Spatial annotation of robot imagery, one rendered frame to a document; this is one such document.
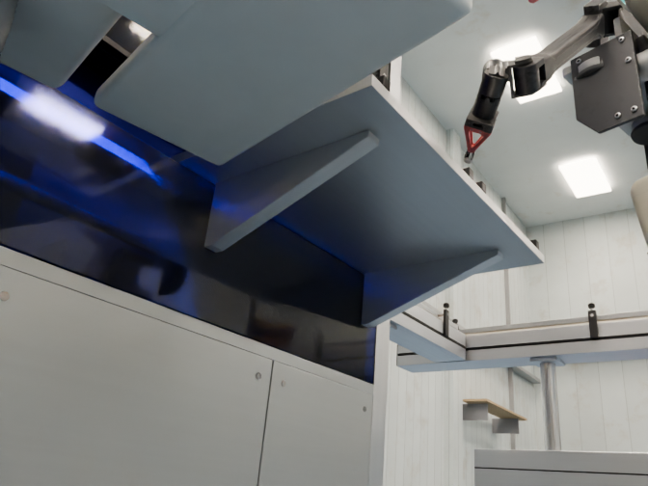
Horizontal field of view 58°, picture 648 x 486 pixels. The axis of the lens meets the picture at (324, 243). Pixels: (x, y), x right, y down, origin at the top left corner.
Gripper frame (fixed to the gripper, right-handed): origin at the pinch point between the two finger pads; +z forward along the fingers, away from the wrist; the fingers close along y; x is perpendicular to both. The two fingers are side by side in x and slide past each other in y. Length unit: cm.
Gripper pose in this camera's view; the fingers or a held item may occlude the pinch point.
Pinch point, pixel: (472, 148)
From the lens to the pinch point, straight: 155.9
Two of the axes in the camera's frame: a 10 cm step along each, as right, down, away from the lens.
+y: -3.8, 5.2, -7.7
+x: 9.1, 3.4, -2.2
